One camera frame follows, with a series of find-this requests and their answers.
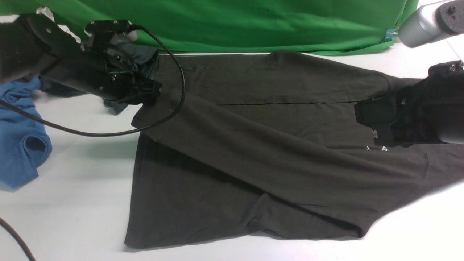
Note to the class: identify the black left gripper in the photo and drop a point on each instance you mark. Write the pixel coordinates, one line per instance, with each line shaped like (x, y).
(93, 76)

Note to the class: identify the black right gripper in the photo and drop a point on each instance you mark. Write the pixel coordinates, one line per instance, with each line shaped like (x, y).
(428, 112)

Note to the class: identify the dark gray long-sleeved shirt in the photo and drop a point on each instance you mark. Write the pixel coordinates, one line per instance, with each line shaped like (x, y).
(269, 143)

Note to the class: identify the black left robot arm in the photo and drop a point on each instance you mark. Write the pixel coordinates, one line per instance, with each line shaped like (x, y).
(34, 45)

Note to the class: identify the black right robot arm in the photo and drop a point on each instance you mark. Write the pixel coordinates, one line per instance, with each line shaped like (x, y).
(433, 22)

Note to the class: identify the dark teal crumpled garment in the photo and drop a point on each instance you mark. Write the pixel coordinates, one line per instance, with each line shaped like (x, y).
(145, 59)

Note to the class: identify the blue binder clip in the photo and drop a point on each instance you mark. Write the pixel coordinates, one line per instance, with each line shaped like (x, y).
(391, 35)

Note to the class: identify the white crumpled garment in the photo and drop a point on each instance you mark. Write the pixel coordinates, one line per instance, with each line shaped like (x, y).
(48, 13)

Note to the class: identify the blue crumpled garment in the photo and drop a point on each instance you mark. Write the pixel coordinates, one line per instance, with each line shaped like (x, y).
(24, 143)

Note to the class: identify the green backdrop cloth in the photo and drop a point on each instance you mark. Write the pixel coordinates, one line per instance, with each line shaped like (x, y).
(322, 27)

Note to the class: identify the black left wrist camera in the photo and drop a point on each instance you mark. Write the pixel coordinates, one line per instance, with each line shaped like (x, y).
(104, 33)

